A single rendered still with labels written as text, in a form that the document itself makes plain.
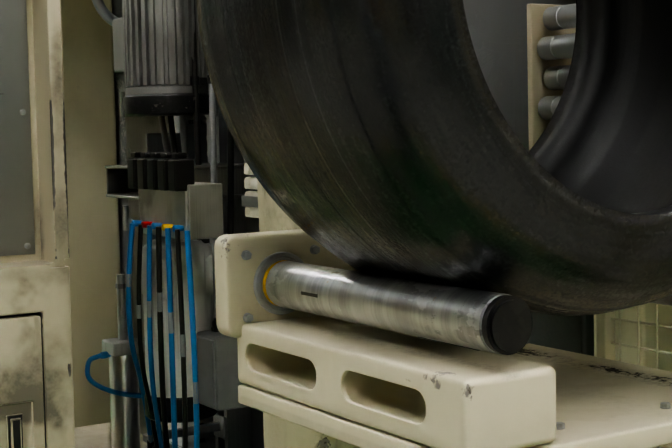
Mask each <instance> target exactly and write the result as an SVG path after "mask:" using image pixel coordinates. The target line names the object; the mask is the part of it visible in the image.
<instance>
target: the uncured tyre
mask: <svg viewBox="0 0 672 448"><path fill-rule="evenodd" d="M196 2H197V14H198V23H199V30H200V37H201V43H202V48H203V53H204V57H205V62H206V66H207V70H208V74H209V77H210V81H211V84H212V87H213V90H214V93H215V96H216V99H217V102H218V105H219V107H220V110H221V113H222V115H223V117H224V120H225V122H226V124H227V127H228V129H229V131H230V133H231V135H232V137H233V139H234V141H235V143H236V145H237V147H238V149H239V151H240V152H241V154H242V156H243V158H244V159H245V161H246V163H247V164H248V166H249V167H250V169H251V171H252V172H253V174H254V175H255V177H256V178H257V179H258V181H259V182H260V184H261V185H262V186H263V188H264V189H265V190H266V192H267V193H268V194H269V195H270V197H271V198H272V199H273V200H274V201H275V203H276V204H277V205H278V206H279V207H280V208H281V209H282V210H283V212H284V213H285V214H286V215H287V216H288V217H289V218H290V219H291V220H292V221H293V222H294V223H295V224H296V225H298V226H299V227H300V228H301V229H302V230H303V231H304V232H305V233H307V234H308V235H309V236H310V237H311V238H313V239H314V240H315V241H317V242H318V243H319V244H321V245H322V246H323V247H324V248H326V249H327V250H328V251H330V252H331V253H332V254H334V255H335V256H336V257H338V258H339V259H341V260H342V261H344V262H345V263H347V264H349V265H350V266H352V267H354V268H355V269H357V270H359V271H361V272H365V273H372V274H378V275H385V276H392V277H398V278H406V279H413V280H419V281H426V282H432V283H439V284H444V285H451V286H457V287H464V288H470V289H477V290H483V291H490V292H496V293H503V294H509V295H512V296H517V297H519V298H521V299H522V300H524V301H525V302H526V304H527V305H528V307H529V308H530V311H531V312H535V313H541V314H548V315H559V316H585V315H595V314H602V313H608V312H613V311H617V310H621V309H626V308H630V307H634V306H638V305H643V304H646V303H650V302H653V301H656V300H659V299H662V298H664V297H667V296H669V295H672V0H576V33H575V43H574V50H573V56H572V61H571V66H570V70H569V74H568V78H567V81H566V84H565V87H564V90H563V93H562V96H561V98H560V101H559V103H558V105H557V108H556V110H555V112H554V114H553V116H552V118H551V120H550V121H549V123H548V125H547V127H546V128H545V130H544V131H543V133H542V134H541V136H540V137H539V139H538V140H537V142H536V143H535V144H534V146H533V147H532V148H531V149H530V150H529V152H528V151H527V149H526V148H525V147H524V146H523V144H522V143H521V142H520V141H519V139H518V138H517V136H516V135H515V134H514V132H513V131H512V129H511V128H510V126H509V125H508V123H507V121H506V120H505V118H504V116H503V115H502V113H501V111H500V109H499V108H498V106H497V104H496V102H495V100H494V98H493V96H492V94H491V92H490V90H489V87H488V85H487V83H486V81H485V78H484V76H483V73H482V71H481V68H480V65H479V62H478V59H477V56H476V53H475V50H474V47H473V43H472V40H471V36H470V32H469V28H468V24H467V19H466V14H465V9H464V3H463V0H196Z"/></svg>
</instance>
